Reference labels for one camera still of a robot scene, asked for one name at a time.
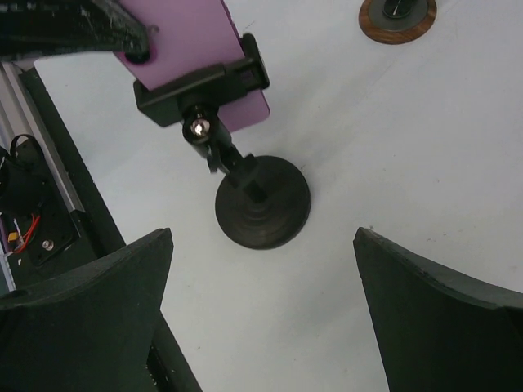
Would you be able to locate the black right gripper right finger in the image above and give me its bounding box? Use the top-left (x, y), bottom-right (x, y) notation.
top-left (353, 228), bottom-right (522, 391)

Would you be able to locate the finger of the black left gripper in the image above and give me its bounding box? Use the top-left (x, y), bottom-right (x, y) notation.
top-left (1, 1), bottom-right (150, 62)

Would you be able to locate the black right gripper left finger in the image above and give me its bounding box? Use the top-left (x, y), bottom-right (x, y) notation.
top-left (1, 229), bottom-right (173, 391)

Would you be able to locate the purple smartphone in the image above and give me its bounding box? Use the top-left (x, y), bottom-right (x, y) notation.
top-left (116, 0), bottom-right (244, 127)

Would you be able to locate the black ball-joint phone stand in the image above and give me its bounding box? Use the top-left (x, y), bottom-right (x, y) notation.
top-left (133, 33), bottom-right (311, 250)

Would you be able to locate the wooden base phone stand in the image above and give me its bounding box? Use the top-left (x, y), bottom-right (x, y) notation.
top-left (358, 0), bottom-right (437, 45)

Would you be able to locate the white slotted cable duct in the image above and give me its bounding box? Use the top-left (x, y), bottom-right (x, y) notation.
top-left (1, 213), bottom-right (21, 293)

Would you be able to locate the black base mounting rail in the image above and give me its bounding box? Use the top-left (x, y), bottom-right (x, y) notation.
top-left (1, 64), bottom-right (199, 391)

